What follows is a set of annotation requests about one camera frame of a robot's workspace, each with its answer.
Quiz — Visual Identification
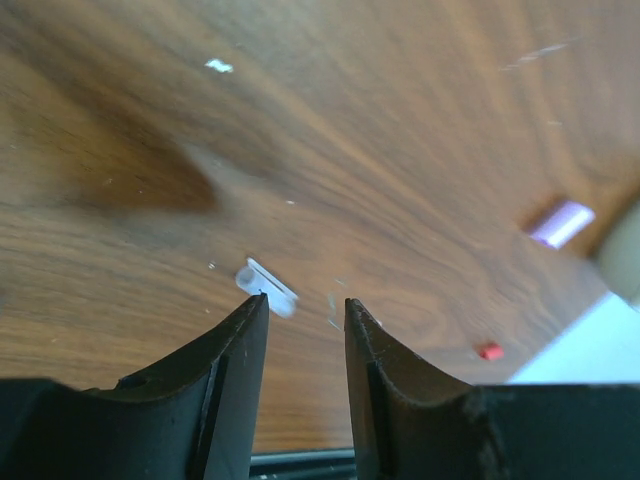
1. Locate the clear pen cap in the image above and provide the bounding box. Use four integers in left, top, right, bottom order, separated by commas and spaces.
235, 258, 298, 318

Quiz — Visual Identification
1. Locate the purple highlighter cap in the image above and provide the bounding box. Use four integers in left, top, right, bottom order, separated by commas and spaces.
528, 200, 595, 250

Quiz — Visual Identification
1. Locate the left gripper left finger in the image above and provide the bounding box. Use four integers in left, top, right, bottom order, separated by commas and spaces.
1, 294, 269, 479

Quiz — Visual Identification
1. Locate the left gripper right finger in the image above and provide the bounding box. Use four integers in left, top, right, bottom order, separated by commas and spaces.
344, 299, 639, 479

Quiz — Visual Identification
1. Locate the red marker cap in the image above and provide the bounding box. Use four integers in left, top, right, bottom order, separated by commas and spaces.
476, 342, 504, 361

